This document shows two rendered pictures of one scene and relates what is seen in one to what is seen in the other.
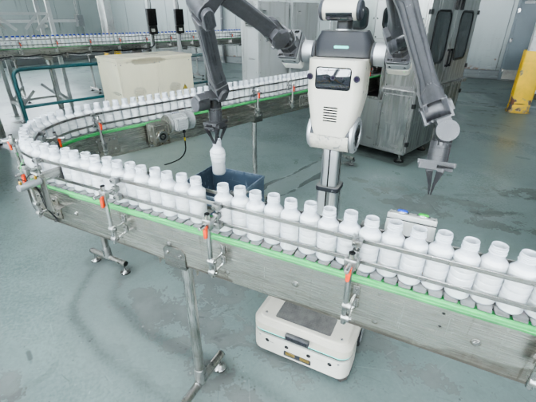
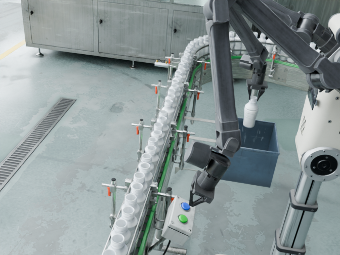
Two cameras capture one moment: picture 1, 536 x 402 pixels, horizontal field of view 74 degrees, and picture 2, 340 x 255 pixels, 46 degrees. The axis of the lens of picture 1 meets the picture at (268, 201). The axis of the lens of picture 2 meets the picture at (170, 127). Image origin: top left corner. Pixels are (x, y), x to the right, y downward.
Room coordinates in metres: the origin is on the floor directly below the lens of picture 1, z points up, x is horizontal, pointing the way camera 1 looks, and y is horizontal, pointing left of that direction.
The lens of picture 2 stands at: (0.55, -1.34, 2.02)
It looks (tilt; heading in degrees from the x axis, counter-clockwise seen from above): 31 degrees down; 70
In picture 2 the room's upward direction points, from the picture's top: 5 degrees clockwise
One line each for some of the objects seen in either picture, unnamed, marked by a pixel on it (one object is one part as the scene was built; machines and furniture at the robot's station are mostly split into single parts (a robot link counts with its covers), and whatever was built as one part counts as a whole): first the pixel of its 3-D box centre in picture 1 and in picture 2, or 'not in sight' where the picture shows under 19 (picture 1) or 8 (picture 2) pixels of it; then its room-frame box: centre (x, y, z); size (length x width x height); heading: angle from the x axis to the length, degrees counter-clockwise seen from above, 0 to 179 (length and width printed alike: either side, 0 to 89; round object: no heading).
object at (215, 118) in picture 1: (215, 116); (257, 78); (1.54, 0.23, 1.26); 0.10 x 0.07 x 0.07; 155
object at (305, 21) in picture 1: (295, 53); not in sight; (8.06, -0.57, 0.96); 0.82 x 0.50 x 1.91; 135
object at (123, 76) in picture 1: (151, 99); not in sight; (5.22, 1.68, 0.59); 1.10 x 0.62 x 1.18; 135
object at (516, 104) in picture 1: (526, 81); not in sight; (7.04, -4.87, 0.55); 0.40 x 0.40 x 1.10; 63
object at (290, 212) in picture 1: (289, 223); (152, 156); (0.94, -0.07, 1.08); 0.06 x 0.06 x 0.17
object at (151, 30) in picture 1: (151, 21); not in sight; (6.98, 2.04, 1.55); 0.17 x 0.15 x 0.42; 135
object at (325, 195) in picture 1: (326, 219); (293, 231); (1.56, -0.29, 0.74); 0.11 x 0.11 x 0.40; 63
